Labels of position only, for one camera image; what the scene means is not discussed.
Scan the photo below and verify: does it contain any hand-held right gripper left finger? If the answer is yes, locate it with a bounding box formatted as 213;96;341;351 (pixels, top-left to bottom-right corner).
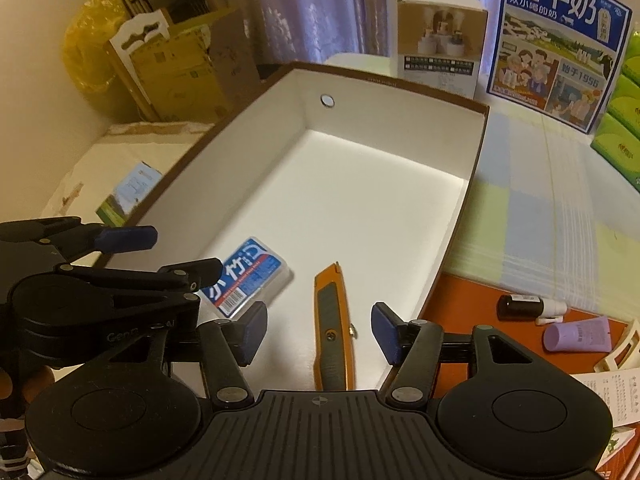
107;301;268;406

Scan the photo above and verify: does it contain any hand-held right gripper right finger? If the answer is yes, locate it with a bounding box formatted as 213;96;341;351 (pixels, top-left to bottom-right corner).
371;301;573;406

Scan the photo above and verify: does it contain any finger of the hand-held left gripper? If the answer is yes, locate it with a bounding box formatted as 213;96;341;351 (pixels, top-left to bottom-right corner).
12;258;224;316
0;217;158;266

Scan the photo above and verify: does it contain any blue toothpaste box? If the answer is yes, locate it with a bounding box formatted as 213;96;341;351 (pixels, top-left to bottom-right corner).
197;236;293;318

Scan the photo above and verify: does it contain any orange utility knife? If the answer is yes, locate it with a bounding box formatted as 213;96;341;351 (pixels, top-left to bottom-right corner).
314;261;362;392

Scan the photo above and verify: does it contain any white storage box brown rim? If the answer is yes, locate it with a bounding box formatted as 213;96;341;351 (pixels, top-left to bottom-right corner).
97;61;491;392

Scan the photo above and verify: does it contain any purple tube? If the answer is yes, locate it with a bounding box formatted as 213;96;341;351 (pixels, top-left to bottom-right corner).
543;317;612;353

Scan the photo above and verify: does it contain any long white box green print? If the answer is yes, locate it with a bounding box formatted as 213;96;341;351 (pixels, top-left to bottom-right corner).
570;367;640;466

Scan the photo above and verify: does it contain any person's left hand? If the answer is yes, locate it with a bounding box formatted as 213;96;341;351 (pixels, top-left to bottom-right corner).
0;366;51;408

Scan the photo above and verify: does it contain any small blue green box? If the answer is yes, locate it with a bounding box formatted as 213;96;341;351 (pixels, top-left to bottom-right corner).
95;161;163;226

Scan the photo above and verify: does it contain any beige carton with torn tape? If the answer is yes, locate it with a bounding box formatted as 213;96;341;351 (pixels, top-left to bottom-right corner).
40;120;221;241

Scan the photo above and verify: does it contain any orange printed mat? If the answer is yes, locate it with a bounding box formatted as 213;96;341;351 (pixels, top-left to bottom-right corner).
415;272;640;480

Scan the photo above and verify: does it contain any dark bottle with white cap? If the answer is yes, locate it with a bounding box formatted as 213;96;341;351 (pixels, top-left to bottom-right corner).
496;294;568;325

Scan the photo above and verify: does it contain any yellow plastic bag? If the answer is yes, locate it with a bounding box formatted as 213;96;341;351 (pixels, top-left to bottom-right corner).
62;0;146;111

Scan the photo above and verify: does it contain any checked bed sheet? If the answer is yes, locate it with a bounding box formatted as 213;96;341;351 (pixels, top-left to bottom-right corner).
440;95;640;321

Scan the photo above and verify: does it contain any white scalloped card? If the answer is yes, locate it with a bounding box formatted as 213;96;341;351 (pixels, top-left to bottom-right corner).
106;9;173;63

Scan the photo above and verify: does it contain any cream hair clip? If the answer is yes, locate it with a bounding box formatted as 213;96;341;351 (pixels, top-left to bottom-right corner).
592;317;640;373

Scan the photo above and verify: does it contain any purple curtain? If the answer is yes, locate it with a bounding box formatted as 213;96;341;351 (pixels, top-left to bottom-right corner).
200;0;506;68

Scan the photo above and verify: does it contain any white brown humidifier box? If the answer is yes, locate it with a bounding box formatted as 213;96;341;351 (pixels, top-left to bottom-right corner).
387;0;490;100

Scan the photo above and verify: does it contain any bundle of green tissue packs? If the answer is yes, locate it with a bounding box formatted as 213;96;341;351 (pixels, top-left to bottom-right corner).
590;25;640;186

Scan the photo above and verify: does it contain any blue milk carton box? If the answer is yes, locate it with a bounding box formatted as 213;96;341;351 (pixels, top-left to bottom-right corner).
486;0;631;136

